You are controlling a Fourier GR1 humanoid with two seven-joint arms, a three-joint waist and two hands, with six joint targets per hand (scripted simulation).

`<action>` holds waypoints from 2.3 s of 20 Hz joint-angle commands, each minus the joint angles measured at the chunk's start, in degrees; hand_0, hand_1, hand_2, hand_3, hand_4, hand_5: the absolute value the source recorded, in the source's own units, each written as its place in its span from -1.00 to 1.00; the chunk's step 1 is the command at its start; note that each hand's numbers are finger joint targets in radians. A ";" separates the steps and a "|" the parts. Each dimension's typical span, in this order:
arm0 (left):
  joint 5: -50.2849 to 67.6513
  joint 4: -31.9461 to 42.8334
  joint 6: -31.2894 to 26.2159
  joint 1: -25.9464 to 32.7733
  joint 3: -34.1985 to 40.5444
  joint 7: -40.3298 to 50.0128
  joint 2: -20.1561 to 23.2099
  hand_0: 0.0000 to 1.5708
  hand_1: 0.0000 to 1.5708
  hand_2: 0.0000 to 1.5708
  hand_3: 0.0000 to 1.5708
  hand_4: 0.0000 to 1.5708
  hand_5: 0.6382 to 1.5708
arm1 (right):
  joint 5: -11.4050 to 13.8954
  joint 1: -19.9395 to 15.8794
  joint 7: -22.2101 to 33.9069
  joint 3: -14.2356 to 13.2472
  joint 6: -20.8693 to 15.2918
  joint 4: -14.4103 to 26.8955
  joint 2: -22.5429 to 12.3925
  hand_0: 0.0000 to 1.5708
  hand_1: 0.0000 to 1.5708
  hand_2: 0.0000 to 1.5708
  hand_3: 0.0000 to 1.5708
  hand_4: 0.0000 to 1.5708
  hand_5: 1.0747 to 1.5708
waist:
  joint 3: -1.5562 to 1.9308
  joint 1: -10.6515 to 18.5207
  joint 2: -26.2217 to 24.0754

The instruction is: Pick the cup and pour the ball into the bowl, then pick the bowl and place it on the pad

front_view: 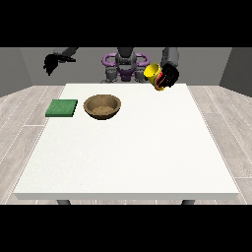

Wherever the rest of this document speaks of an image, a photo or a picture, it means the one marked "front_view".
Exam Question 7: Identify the yellow cup with melon print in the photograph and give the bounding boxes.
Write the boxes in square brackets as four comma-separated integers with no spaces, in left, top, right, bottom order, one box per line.
[143,62,166,92]

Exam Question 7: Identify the green square pad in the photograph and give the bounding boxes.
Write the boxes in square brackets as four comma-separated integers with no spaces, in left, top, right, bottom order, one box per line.
[44,98,79,118]

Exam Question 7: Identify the brown wooden bowl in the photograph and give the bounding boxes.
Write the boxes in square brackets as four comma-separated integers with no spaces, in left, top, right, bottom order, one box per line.
[83,94,122,121]

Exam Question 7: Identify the grey robot trunk purple rings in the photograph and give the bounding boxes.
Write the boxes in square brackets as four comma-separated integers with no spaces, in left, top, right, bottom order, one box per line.
[99,47,151,85]

